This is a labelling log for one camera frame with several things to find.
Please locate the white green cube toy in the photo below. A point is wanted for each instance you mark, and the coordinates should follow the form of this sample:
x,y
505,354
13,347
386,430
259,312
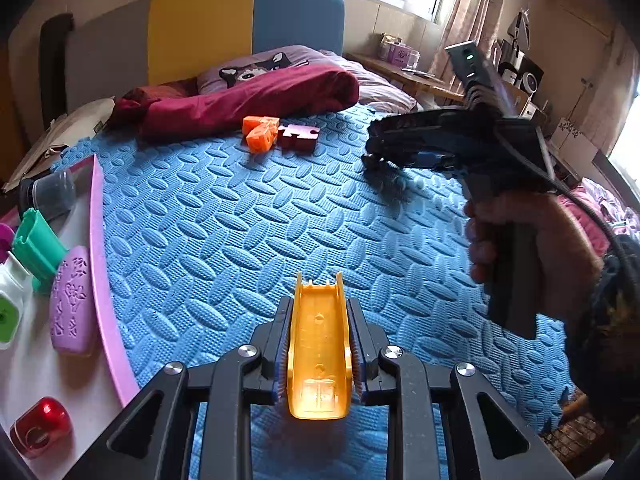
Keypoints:
x,y
14,278

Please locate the pink storage box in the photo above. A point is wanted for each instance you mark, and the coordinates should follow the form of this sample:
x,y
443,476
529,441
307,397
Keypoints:
x,y
393,50

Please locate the red puzzle piece block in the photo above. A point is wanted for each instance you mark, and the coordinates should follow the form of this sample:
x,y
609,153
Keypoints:
x,y
298,138

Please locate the red metal cylinder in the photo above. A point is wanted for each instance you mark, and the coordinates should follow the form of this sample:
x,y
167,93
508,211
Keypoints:
x,y
40,427

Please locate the green plastic stand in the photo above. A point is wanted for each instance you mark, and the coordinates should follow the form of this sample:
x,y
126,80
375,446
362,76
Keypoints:
x,y
38,249

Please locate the pink bed quilt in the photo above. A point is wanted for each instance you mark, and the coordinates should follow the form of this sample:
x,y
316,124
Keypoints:
x,y
375,91

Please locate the maroon blanket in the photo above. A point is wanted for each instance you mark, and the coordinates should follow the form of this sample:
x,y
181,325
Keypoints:
x,y
174,111

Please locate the person right hand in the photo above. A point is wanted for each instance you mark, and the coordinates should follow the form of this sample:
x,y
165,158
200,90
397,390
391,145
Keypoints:
x,y
571,267

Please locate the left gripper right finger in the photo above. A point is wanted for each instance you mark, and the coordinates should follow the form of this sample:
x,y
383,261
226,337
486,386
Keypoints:
x,y
366,341

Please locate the blue foam mat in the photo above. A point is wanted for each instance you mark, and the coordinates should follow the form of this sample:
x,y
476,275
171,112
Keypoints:
x,y
202,239

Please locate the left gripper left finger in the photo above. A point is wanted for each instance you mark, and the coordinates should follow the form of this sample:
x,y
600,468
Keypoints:
x,y
268,379

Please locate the wooden side desk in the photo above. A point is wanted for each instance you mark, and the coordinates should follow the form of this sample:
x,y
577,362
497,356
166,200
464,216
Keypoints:
x,y
412,84

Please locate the grey yellow blue headboard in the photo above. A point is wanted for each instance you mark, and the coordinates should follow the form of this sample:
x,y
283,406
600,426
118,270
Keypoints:
x,y
156,41

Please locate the cat print pillow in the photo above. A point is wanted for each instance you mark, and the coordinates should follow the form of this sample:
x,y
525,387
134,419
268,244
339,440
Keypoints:
x,y
230,74

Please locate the pink shallow box tray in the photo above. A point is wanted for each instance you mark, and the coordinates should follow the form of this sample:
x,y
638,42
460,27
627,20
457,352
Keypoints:
x,y
64,371

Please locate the dark clear plastic jar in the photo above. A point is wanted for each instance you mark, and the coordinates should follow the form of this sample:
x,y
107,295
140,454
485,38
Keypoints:
x,y
52,195

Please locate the magenta round lid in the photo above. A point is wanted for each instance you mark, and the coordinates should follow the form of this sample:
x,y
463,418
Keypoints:
x,y
6,241

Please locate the orange plastic scoop piece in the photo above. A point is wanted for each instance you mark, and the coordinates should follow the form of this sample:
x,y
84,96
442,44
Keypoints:
x,y
319,385

